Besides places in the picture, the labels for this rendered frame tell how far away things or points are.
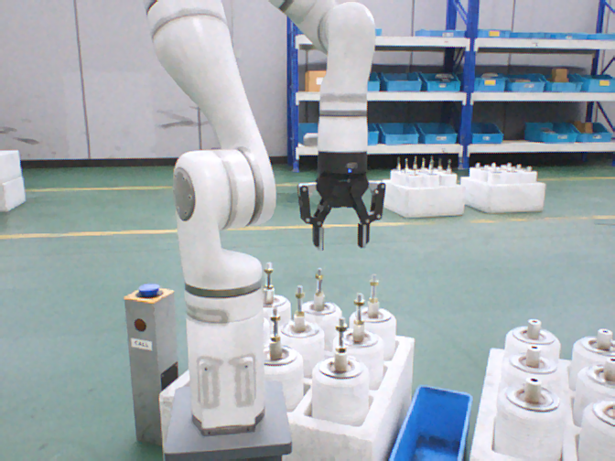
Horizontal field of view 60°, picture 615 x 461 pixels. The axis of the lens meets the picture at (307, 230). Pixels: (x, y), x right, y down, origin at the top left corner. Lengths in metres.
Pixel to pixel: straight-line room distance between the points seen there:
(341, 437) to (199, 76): 0.58
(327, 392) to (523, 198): 2.91
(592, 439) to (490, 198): 2.75
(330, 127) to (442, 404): 0.63
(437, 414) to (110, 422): 0.71
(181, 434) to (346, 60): 0.53
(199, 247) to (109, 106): 5.68
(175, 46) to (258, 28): 5.53
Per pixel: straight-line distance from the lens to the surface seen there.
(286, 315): 1.18
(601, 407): 0.91
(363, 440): 0.88
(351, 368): 0.92
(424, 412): 1.18
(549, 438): 0.89
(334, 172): 0.78
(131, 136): 6.21
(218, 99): 0.64
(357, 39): 0.77
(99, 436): 1.27
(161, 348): 1.11
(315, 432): 0.90
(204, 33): 0.65
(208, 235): 0.57
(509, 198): 3.61
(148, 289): 1.08
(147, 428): 1.20
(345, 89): 0.78
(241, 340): 0.63
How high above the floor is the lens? 0.68
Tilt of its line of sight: 14 degrees down
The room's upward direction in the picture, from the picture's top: straight up
